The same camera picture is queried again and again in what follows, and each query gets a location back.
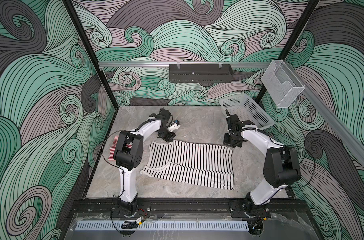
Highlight black white striped tank top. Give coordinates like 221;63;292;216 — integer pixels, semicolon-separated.
141;140;235;191

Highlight red white striped tank top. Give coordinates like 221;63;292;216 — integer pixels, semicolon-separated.
108;135;119;161

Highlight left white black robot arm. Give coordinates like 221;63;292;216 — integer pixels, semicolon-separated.
113;108;180;214

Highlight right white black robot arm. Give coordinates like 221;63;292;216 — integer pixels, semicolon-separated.
224;110;301;212

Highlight white plastic laundry basket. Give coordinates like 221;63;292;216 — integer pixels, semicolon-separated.
219;94;275;130

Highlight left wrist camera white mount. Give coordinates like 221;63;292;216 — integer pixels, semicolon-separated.
167;120;180;133

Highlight black wall mounted tray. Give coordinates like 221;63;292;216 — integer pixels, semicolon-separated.
169;65;234;85

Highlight clear plastic wall bin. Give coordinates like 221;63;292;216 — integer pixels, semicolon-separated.
262;60;305;109

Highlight aluminium wall rail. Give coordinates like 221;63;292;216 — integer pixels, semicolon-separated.
98;61;270;68

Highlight white slotted cable duct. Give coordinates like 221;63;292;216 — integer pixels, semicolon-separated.
75;220;249;231

